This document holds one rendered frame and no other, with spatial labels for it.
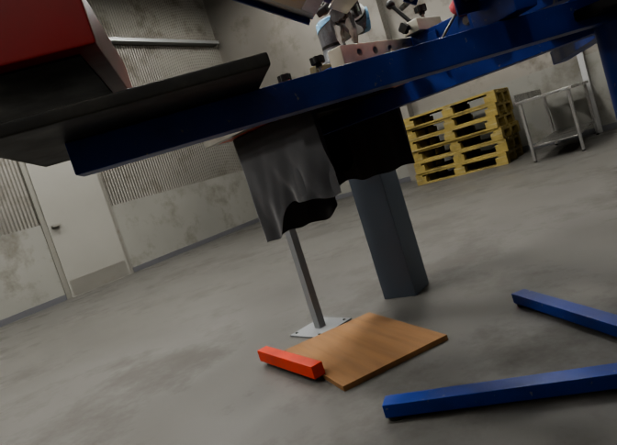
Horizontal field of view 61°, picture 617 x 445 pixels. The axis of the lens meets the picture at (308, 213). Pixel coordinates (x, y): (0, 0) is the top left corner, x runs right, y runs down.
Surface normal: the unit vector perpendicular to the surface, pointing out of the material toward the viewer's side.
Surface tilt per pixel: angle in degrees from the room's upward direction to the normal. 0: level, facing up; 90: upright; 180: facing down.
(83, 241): 90
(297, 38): 90
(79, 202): 90
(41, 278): 90
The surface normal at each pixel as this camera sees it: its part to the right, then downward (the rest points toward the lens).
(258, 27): -0.54, 0.24
